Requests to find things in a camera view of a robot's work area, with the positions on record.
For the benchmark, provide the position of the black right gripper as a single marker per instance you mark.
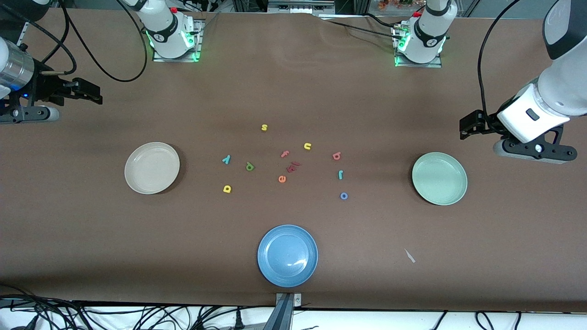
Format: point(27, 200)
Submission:
point(47, 87)

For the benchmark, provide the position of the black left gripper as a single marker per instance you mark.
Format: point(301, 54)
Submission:
point(487, 123)

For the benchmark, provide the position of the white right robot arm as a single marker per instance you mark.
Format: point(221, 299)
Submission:
point(167, 32)

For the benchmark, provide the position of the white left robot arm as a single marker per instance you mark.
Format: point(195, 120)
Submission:
point(564, 91)

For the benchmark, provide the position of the pale green plate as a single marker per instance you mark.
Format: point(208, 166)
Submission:
point(439, 178)

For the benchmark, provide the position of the beige brown plate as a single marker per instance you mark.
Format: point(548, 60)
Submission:
point(151, 167)

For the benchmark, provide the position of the orange decoration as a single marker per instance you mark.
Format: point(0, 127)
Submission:
point(394, 3)

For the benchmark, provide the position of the white paper scrap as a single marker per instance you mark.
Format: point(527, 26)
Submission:
point(410, 256)

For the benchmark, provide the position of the silver electronics box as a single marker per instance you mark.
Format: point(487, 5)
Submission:
point(300, 5)

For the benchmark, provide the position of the blue plate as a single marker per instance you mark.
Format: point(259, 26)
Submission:
point(287, 255)

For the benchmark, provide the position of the black power plug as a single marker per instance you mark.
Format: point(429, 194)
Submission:
point(238, 322)

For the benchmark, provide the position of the aluminium frame rail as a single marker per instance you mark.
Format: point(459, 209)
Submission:
point(24, 35)

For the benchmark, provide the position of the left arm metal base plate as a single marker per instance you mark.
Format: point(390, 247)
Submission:
point(419, 65)

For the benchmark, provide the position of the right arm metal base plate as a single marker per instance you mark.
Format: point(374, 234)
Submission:
point(176, 59)

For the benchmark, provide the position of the black metal frame post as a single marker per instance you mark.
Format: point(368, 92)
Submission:
point(250, 4)
point(353, 5)

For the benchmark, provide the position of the grey metal camera mount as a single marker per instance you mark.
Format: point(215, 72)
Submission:
point(283, 314)

